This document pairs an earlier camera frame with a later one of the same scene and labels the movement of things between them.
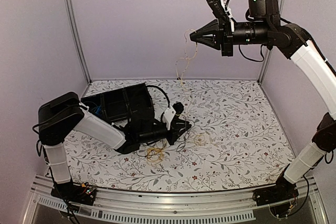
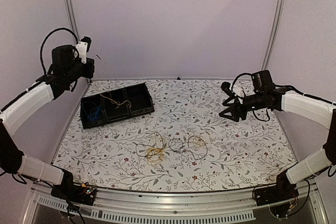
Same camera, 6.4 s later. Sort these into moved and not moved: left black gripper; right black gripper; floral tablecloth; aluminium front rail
Moved: right black gripper; left black gripper
Not moved: floral tablecloth; aluminium front rail
